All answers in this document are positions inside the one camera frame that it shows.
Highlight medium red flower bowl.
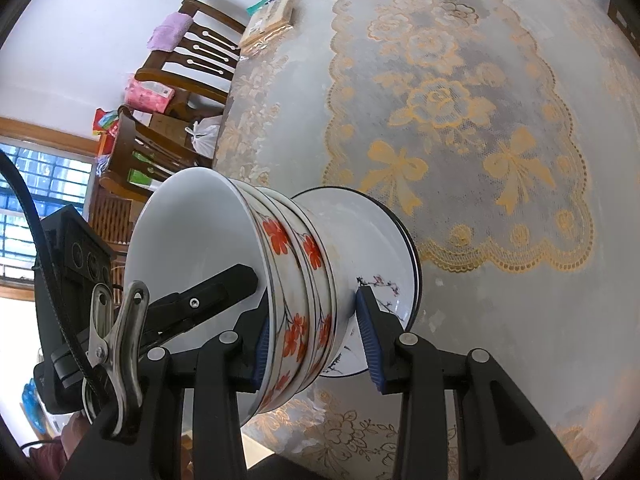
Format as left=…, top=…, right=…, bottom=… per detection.
left=252, top=186, right=326, bottom=401

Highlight pink tissue pack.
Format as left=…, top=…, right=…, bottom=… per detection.
left=124, top=75, right=176, bottom=113

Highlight blue plastic bag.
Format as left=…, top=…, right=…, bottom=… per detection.
left=20, top=380, right=48, bottom=428

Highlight barred window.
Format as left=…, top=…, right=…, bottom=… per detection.
left=0, top=117, right=98, bottom=301

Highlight white plastic bag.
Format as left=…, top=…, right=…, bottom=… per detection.
left=185, top=116, right=223, bottom=157

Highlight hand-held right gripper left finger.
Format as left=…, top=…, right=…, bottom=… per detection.
left=60, top=305, right=273, bottom=480

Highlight clear biscuit packet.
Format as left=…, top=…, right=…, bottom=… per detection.
left=237, top=0, right=296, bottom=51

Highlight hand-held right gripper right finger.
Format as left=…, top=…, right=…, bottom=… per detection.
left=355, top=285, right=583, bottom=480

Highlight bird and blossom plate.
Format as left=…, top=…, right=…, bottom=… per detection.
left=289, top=187, right=418, bottom=378

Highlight wooden chair with purple cloth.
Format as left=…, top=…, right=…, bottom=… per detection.
left=135, top=0, right=248, bottom=111

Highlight gold lace table runner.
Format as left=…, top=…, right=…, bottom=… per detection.
left=320, top=0, right=598, bottom=276

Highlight wooden lattice cabinet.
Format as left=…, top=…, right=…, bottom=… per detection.
left=89, top=187, right=135, bottom=246

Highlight purple cloth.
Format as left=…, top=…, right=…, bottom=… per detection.
left=149, top=12, right=195, bottom=53

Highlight black cable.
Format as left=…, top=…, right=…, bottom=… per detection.
left=0, top=150, right=91, bottom=391

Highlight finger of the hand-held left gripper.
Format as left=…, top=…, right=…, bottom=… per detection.
left=142, top=264, right=261, bottom=356

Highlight colourful toy packaging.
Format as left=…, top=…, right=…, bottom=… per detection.
left=91, top=107, right=121, bottom=156

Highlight cardboard box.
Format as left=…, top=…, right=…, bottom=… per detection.
left=135, top=110, right=193, bottom=151

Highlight person's left hand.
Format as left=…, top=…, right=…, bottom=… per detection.
left=59, top=410, right=96, bottom=462

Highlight small red flower bowl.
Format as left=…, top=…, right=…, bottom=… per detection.
left=122, top=167, right=307, bottom=428

